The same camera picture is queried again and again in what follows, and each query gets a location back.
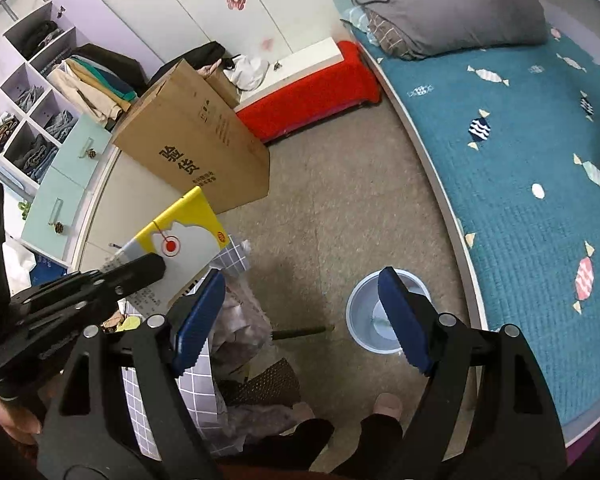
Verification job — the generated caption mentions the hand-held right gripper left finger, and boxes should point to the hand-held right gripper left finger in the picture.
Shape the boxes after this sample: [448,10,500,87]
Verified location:
[35,269,231,480]

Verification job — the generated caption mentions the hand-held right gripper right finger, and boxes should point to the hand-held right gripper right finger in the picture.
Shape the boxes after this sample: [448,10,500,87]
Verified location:
[377,267,568,480]

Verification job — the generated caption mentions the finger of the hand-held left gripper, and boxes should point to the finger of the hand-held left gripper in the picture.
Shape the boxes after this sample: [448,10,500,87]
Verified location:
[10,253,167,322]
[0,300,122,387]

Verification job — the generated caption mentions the yellow white paper carton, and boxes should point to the yellow white paper carton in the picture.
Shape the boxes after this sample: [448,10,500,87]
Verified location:
[100,186,232,311]

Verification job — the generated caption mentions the person's left hand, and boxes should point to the person's left hand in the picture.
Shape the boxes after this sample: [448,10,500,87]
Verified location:
[0,397,43,447]

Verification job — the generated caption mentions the crumpled translucent plastic bag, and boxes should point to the crumpled translucent plastic bag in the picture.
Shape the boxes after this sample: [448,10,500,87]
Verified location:
[207,275,316,448]

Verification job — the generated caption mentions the yellow green wrapper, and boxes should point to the yellow green wrapper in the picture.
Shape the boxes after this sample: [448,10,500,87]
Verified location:
[105,310,142,334]

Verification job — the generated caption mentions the blue folder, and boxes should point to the blue folder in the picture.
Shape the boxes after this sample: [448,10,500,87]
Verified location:
[30,255,68,287]

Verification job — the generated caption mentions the beige cabinet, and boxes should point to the beige cabinet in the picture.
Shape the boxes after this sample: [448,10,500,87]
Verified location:
[75,147,216,273]

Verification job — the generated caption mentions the bed with teal sheet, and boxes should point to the bed with teal sheet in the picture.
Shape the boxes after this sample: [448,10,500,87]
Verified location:
[330,0,596,457]

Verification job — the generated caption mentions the grey checked tablecloth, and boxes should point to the grey checked tablecloth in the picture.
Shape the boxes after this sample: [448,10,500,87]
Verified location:
[120,237,253,461]

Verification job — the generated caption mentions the person's right foot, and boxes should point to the person's right foot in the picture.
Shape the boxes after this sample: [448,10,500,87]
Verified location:
[374,392,404,418]

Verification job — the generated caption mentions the mint green drawer unit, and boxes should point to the mint green drawer unit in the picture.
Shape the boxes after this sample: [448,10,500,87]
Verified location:
[20,112,113,266]

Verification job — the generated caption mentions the black mesh basket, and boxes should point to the black mesh basket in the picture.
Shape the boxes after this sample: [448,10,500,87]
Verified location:
[220,357,303,408]

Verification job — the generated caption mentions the dark thin rod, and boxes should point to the dark thin rod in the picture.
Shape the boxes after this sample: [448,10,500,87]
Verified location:
[271,325,336,341]

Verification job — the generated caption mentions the person's right leg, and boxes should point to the person's right leg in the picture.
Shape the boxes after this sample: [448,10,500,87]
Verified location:
[330,412,406,480]

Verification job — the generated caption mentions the person's leg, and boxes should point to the person's leg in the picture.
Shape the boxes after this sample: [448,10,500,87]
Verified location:
[330,412,406,480]
[262,417,337,463]

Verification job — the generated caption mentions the brown cardboard box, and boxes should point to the brown cardboard box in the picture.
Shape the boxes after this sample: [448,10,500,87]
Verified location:
[111,58,271,216]

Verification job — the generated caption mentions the person's left leg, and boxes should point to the person's left leg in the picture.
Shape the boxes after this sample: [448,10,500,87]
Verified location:
[262,417,337,463]

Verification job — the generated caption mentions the lilac open shelf unit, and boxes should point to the lilac open shelf unit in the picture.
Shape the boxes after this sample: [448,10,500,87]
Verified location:
[0,0,151,183]

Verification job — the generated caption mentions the stack of folded clothes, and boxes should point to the stack of folded clothes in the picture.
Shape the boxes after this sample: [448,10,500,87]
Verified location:
[47,44,148,131]

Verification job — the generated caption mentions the teal printed bed blanket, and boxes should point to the teal printed bed blanket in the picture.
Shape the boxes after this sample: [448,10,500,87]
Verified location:
[352,35,600,441]

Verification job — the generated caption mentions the black clothing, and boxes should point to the black clothing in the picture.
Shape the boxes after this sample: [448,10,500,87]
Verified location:
[147,42,231,86]

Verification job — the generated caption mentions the white clothing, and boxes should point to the white clothing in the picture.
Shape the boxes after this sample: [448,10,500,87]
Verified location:
[223,55,270,92]

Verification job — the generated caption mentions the red storage bench white top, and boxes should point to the red storage bench white top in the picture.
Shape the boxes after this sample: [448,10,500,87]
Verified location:
[234,37,382,143]

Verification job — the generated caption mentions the white wardrobe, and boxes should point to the white wardrobe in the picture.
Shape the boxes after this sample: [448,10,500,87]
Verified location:
[77,0,353,68]

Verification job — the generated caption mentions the brown checked cloth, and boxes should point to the brown checked cloth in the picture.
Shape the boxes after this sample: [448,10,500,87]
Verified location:
[365,10,406,54]

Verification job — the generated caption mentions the grey pillow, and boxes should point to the grey pillow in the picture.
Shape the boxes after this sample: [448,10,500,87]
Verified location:
[350,0,550,61]

